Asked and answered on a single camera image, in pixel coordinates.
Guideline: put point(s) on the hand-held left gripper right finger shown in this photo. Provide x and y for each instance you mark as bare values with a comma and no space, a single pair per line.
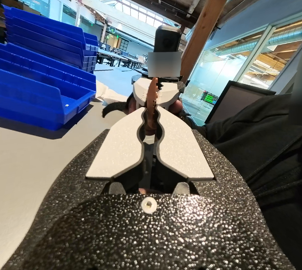
186,152

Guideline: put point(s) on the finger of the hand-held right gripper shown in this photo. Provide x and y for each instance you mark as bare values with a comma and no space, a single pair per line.
169,95
141,92

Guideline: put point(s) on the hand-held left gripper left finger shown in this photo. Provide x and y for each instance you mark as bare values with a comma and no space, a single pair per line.
115,152

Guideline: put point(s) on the orange brick assembly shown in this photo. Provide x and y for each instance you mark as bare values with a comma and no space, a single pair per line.
151,100

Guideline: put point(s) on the person's right forearm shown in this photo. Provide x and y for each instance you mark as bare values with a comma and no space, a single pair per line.
236,121

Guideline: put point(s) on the grey desk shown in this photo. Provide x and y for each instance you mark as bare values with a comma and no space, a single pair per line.
35,156

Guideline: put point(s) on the person's right hand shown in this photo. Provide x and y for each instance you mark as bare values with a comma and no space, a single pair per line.
177,107

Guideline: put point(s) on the screen with green display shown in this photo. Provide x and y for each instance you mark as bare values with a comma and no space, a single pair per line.
208,97

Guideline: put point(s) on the row of black worktables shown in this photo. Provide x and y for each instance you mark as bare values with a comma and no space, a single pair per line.
113,56

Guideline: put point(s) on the wooden column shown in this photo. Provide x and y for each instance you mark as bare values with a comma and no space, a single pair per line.
212,15

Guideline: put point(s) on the green exit sign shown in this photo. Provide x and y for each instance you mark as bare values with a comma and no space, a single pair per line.
112,30

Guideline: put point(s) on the black monitor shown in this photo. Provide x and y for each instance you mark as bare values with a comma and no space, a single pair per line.
236,100

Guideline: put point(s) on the person's black jacket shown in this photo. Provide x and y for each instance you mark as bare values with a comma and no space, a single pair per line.
278,180

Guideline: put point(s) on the silver duct behind glass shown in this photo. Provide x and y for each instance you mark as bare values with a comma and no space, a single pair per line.
259,43

